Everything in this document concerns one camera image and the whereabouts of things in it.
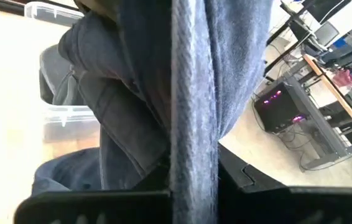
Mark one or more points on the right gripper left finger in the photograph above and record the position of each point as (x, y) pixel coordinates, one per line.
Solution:
(101, 208)

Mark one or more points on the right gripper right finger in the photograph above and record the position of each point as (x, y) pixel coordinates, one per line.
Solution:
(288, 205)

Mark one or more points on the navy blue cap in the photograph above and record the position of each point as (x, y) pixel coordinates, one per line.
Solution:
(67, 171)

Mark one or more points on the denim blue cap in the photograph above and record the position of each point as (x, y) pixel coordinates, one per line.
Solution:
(194, 93)

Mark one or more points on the grey cap with pale edge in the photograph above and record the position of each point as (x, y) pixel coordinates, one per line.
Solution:
(50, 71)

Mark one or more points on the clear plastic bin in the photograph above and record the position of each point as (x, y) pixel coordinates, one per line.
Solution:
(48, 12)
(70, 130)

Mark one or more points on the black lit computer tower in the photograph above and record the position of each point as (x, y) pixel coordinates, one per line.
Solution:
(278, 109)

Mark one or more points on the wooden table edge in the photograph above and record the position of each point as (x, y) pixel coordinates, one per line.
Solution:
(334, 93)

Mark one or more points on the pink cloth item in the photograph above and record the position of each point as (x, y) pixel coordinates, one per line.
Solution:
(344, 77)

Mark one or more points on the dark desk monitor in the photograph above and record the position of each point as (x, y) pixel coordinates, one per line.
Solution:
(322, 7)

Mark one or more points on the grey metal table frame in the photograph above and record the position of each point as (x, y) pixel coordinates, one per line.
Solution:
(322, 130)

